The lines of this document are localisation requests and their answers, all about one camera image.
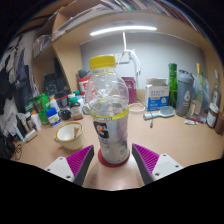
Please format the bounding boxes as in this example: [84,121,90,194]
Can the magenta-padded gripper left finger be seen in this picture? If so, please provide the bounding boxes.
[44,144,95,187]

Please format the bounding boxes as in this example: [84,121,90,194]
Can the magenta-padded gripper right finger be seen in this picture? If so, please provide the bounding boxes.
[131,143,184,186]

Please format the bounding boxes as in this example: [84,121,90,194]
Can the clear yellow-capped drink bottle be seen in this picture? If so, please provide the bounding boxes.
[85,54,131,165]

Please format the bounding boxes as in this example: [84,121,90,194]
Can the cream mug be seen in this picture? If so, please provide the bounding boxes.
[54,121,84,151]

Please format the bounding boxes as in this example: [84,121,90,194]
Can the white bottle with blue cap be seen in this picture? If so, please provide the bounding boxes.
[45,107,62,128]

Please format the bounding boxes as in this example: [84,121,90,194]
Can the light blue hairbrush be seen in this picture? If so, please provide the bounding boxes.
[143,105,176,121]

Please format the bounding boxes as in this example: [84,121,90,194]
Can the black bag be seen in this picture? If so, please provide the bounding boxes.
[0,131,16,159]

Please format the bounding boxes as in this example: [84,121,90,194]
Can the brown bottle with green cap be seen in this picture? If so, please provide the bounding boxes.
[68,96,84,121]

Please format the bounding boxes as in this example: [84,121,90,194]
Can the green packet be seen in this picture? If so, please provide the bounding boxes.
[33,93,51,126]

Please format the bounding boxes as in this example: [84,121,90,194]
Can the white-lidded jar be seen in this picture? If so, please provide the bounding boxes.
[205,102,220,129]

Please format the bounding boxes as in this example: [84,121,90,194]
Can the brown mug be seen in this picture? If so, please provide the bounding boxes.
[214,111,224,136]

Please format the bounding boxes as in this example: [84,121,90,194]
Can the white and blue box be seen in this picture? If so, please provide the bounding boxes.
[144,77,170,112]

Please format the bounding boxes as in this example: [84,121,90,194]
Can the grey shaker bottle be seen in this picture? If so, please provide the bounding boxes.
[175,69,195,117]

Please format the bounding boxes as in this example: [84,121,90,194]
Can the tall green bottle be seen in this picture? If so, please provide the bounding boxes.
[168,62,179,108]

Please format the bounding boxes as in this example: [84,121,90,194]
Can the magenta pouch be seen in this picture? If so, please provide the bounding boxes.
[120,76,138,105]

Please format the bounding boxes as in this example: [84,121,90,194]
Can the red and white canister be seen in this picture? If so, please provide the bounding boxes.
[77,74,92,98]

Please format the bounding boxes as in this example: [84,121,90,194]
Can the clear glass bottle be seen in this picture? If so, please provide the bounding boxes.
[211,69,221,108]

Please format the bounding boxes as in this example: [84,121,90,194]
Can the hanging dark clothes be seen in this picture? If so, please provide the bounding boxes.
[0,41,36,116]

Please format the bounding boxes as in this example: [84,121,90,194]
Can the white power strip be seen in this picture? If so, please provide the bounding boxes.
[114,52,134,64]

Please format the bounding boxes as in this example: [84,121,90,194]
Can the under-shelf light bar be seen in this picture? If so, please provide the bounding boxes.
[89,25,158,37]

